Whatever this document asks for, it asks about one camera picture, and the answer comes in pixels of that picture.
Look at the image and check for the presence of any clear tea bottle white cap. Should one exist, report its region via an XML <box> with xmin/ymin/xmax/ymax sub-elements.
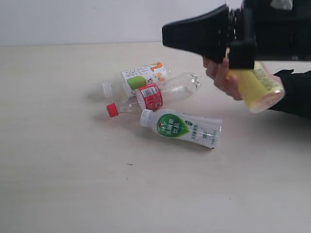
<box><xmin>102</xmin><ymin>62</ymin><xmax>172</xmax><ymax>99</ymax></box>

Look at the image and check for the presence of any yellow label bottle red cap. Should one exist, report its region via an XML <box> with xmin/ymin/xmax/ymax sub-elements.
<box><xmin>227</xmin><ymin>61</ymin><xmax>285</xmax><ymax>114</ymax></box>

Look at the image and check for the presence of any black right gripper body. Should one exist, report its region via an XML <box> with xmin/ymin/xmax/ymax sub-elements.
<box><xmin>238</xmin><ymin>0</ymin><xmax>295</xmax><ymax>61</ymax></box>

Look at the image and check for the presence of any clear bottle red label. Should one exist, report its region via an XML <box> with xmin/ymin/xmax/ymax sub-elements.
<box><xmin>106</xmin><ymin>72</ymin><xmax>201</xmax><ymax>117</ymax></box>

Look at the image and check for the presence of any person's open bare hand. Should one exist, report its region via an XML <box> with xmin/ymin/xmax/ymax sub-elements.
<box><xmin>202</xmin><ymin>56</ymin><xmax>242</xmax><ymax>101</ymax></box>

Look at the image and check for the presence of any green white label yogurt bottle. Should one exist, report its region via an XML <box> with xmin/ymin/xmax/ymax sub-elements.
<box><xmin>140</xmin><ymin>109</ymin><xmax>223</xmax><ymax>149</ymax></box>

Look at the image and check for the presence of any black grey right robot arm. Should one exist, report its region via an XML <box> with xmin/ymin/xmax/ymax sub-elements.
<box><xmin>228</xmin><ymin>0</ymin><xmax>311</xmax><ymax>69</ymax></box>

